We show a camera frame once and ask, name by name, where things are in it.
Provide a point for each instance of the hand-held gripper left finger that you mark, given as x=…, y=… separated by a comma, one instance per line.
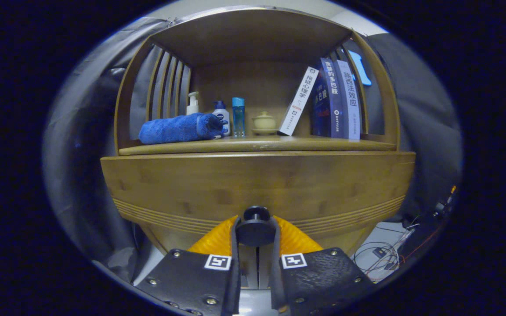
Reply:
x=196, y=281

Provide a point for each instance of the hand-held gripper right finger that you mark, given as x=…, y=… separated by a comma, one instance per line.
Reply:
x=319, y=281

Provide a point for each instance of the black round drawer knob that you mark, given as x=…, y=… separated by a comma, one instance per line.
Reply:
x=255, y=230

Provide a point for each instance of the wooden drawer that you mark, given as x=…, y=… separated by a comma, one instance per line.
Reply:
x=235, y=184

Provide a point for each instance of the wooden countertop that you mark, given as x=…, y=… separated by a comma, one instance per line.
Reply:
x=279, y=144

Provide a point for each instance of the wooden cabinet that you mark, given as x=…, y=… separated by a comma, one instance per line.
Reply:
x=244, y=35

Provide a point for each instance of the blue rolled towel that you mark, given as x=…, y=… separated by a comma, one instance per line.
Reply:
x=174, y=129

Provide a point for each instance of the beige lidded teacup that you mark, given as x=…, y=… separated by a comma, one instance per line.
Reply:
x=264, y=123

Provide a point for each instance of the clear blue bottle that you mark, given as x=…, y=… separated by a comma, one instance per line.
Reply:
x=238, y=116

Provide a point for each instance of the white lotion bottle blue cap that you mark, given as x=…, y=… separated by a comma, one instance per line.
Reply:
x=221, y=112

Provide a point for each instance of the white pump bottle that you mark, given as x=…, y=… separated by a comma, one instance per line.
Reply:
x=193, y=105

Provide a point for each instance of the dark blue book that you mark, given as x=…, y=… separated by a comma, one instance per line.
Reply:
x=328, y=101

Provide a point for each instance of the white book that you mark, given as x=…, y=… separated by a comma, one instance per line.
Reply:
x=299, y=101

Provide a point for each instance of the pale blue book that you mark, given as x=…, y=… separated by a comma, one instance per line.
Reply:
x=350, y=101

